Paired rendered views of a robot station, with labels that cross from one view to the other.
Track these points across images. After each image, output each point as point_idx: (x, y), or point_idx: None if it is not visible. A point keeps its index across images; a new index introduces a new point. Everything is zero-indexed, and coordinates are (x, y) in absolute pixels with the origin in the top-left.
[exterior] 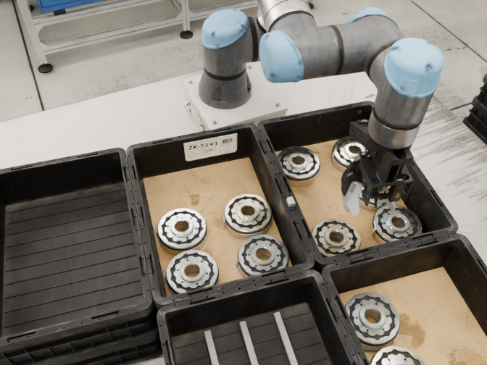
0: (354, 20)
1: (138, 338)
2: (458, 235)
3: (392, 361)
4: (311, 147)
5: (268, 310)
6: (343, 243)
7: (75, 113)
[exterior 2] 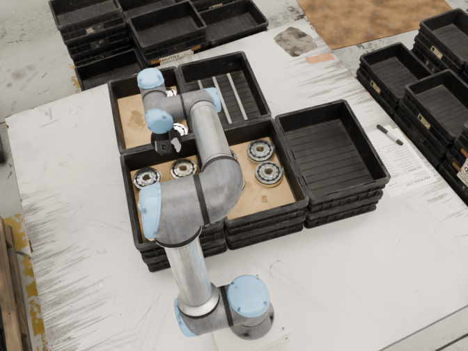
0: (168, 113)
1: None
2: (122, 151)
3: None
4: None
5: None
6: (180, 164)
7: (387, 327)
